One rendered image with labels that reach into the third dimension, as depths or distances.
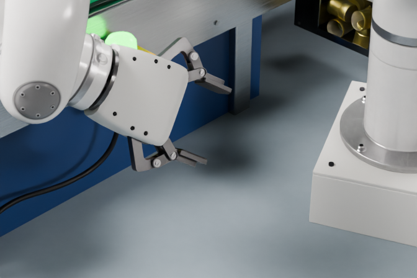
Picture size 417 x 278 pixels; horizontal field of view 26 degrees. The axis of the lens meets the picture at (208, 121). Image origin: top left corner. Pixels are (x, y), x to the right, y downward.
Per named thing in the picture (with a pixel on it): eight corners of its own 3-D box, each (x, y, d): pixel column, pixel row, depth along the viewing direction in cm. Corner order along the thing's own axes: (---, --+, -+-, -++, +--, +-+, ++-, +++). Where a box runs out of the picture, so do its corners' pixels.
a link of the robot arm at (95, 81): (76, 31, 106) (97, 41, 108) (49, 101, 105) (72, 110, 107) (103, 28, 99) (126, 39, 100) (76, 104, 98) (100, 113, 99)
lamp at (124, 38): (123, 43, 127) (122, 23, 125) (144, 54, 124) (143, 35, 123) (98, 54, 124) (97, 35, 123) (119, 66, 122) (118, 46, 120)
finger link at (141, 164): (130, 100, 106) (170, 114, 109) (112, 164, 106) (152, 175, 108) (134, 101, 105) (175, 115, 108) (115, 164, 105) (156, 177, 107)
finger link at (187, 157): (151, 139, 109) (196, 157, 112) (142, 164, 109) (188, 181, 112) (162, 141, 106) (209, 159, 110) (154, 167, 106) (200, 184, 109)
